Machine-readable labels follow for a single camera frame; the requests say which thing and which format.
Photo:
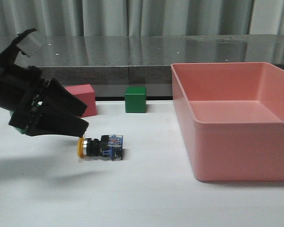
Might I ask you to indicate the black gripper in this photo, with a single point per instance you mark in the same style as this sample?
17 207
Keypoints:
22 91

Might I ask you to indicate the yellow push button switch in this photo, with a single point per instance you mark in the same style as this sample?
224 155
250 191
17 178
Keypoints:
109 146

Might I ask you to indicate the near pink cube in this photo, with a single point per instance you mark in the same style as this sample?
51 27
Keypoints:
86 94

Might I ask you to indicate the grey stone counter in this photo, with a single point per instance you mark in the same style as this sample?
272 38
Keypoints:
112 63

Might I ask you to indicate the far green cube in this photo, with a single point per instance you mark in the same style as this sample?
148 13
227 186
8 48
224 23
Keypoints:
135 100

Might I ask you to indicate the pale green curtain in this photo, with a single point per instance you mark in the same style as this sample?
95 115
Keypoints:
142 17

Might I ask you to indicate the pink plastic bin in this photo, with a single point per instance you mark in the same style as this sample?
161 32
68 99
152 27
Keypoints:
231 117

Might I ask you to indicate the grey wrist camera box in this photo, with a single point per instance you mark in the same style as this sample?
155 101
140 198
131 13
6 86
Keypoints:
30 42

